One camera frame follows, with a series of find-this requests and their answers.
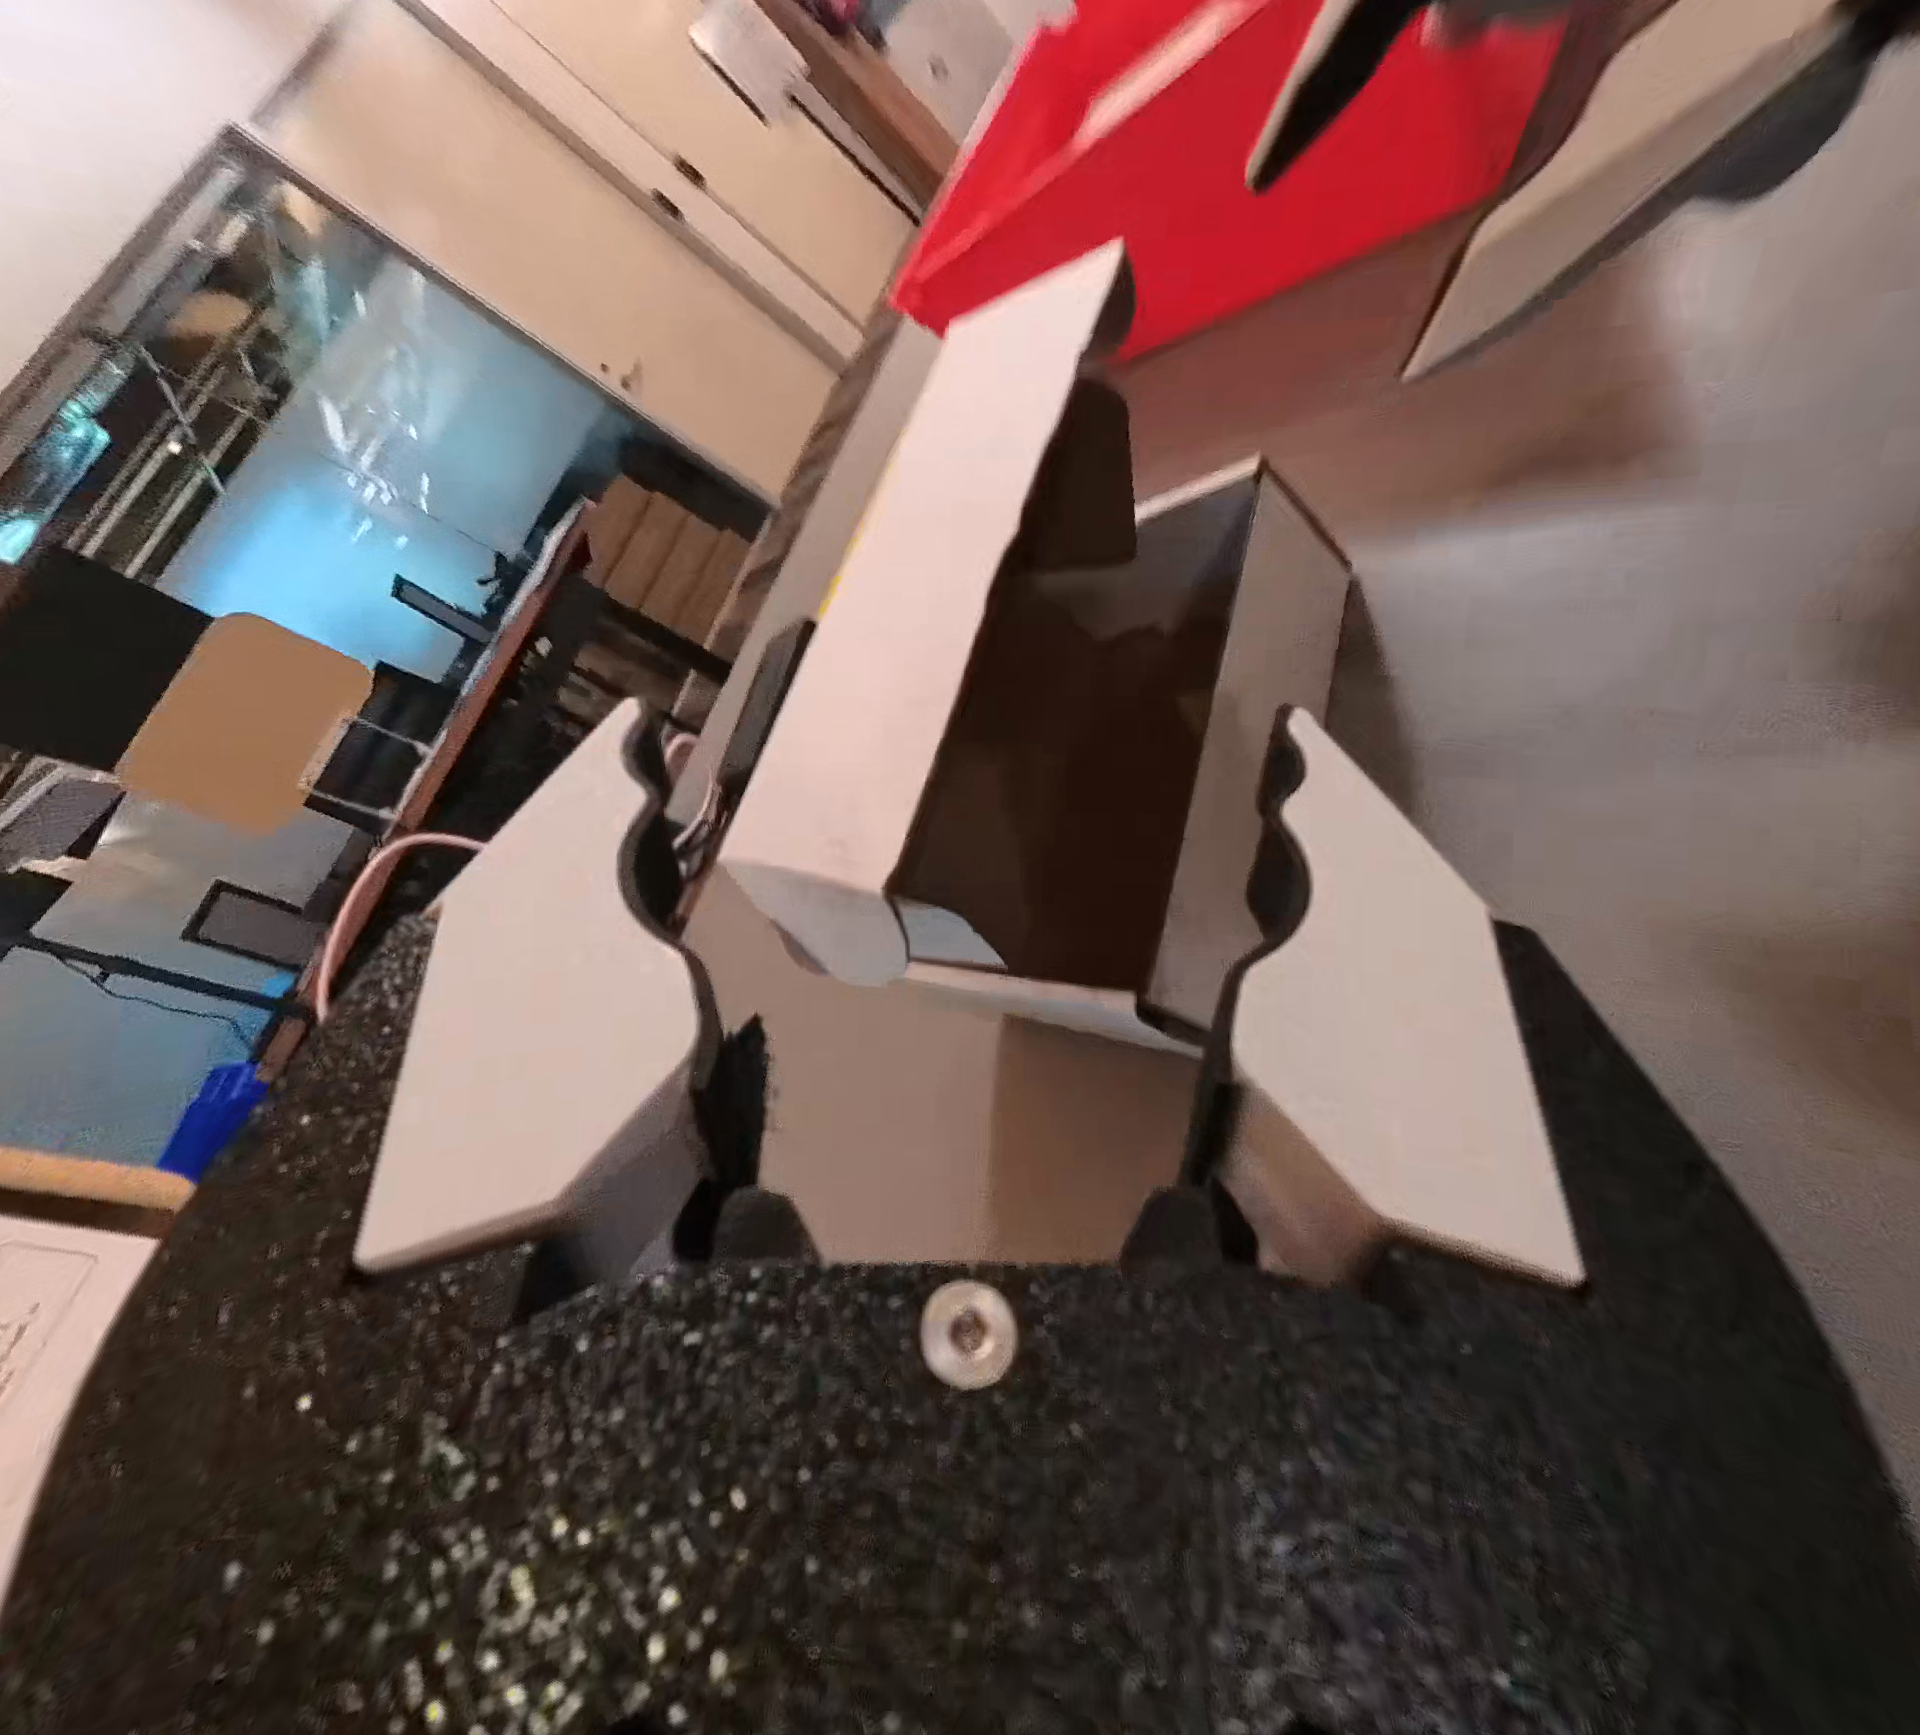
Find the glass partition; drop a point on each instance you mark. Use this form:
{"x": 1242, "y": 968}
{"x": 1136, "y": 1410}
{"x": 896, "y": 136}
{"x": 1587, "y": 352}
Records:
{"x": 374, "y": 414}

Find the black rectangular device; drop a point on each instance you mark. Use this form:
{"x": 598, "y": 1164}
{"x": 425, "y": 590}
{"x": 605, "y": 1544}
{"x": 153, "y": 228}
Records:
{"x": 765, "y": 700}

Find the blue plastic bin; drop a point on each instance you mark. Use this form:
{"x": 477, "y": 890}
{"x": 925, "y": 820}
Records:
{"x": 218, "y": 1120}

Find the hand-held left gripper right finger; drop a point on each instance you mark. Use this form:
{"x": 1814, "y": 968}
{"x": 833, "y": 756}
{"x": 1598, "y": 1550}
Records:
{"x": 1395, "y": 1046}

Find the white paper notice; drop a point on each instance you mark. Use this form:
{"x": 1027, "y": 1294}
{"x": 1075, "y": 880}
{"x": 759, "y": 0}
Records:
{"x": 747, "y": 48}

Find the white instruction poster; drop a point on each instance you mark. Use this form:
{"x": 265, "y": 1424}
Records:
{"x": 60, "y": 1316}

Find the wooden desk with black legs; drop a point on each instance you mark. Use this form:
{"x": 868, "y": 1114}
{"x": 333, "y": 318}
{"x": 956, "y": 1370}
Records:
{"x": 480, "y": 700}

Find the white cardboard box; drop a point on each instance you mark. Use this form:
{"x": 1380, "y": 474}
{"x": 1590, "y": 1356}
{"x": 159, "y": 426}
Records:
{"x": 900, "y": 566}

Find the white cabinet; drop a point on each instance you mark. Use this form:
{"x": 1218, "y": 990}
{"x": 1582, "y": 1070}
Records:
{"x": 600, "y": 84}

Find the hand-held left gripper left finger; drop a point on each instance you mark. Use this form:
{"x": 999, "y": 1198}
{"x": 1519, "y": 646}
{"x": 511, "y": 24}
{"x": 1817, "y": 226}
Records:
{"x": 511, "y": 1016}

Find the red plastic bin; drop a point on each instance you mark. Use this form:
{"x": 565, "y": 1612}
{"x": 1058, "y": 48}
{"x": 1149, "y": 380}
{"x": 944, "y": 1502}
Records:
{"x": 1170, "y": 190}

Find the yellow tape strip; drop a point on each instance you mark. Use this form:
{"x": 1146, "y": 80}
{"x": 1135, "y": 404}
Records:
{"x": 833, "y": 592}

